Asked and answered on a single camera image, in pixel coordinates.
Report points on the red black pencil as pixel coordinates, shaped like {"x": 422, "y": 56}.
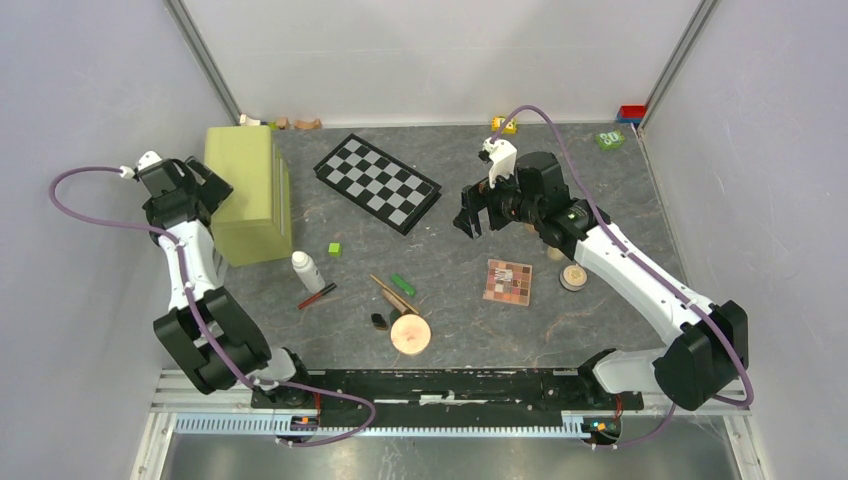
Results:
{"x": 317, "y": 296}

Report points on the beige foundation bottle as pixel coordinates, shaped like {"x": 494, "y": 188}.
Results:
{"x": 555, "y": 254}

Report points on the green tube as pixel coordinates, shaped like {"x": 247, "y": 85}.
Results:
{"x": 403, "y": 285}

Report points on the round wooden disc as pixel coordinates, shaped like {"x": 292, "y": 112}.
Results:
{"x": 410, "y": 334}

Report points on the small green cube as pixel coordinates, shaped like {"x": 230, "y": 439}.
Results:
{"x": 335, "y": 249}

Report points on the wooden stick brush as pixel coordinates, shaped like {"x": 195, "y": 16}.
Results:
{"x": 396, "y": 298}

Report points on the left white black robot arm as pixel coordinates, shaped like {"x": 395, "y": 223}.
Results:
{"x": 208, "y": 334}

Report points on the eyeshadow palette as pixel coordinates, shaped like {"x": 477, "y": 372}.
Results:
{"x": 508, "y": 282}

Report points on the yellow toy block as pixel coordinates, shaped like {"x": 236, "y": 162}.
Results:
{"x": 504, "y": 125}

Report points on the wooden arch block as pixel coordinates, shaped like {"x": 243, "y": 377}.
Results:
{"x": 307, "y": 124}

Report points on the round powder jar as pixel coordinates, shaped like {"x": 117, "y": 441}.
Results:
{"x": 573, "y": 277}

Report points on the red blue blocks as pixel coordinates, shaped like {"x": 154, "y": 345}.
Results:
{"x": 632, "y": 114}

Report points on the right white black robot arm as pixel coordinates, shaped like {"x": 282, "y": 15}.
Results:
{"x": 705, "y": 344}

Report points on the white bottle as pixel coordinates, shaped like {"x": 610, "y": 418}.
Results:
{"x": 307, "y": 271}

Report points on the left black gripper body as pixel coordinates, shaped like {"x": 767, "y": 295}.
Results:
{"x": 192, "y": 190}

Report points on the black white checkerboard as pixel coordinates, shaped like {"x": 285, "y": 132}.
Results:
{"x": 388, "y": 189}

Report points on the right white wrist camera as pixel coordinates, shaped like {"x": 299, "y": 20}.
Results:
{"x": 502, "y": 155}

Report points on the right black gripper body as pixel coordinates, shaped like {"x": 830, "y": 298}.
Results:
{"x": 506, "y": 203}

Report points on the small black compact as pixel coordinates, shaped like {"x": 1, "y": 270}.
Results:
{"x": 380, "y": 322}

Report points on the green makeup organizer box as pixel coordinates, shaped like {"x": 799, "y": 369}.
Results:
{"x": 253, "y": 225}

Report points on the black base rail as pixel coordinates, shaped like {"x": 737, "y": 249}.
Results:
{"x": 449, "y": 402}

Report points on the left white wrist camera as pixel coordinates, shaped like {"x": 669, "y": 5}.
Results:
{"x": 148, "y": 160}

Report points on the white toy piece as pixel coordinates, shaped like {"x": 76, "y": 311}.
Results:
{"x": 245, "y": 120}

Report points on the green number block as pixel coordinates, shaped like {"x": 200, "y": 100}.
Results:
{"x": 610, "y": 140}

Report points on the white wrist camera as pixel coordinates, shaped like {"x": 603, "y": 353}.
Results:
{"x": 502, "y": 155}
{"x": 148, "y": 160}

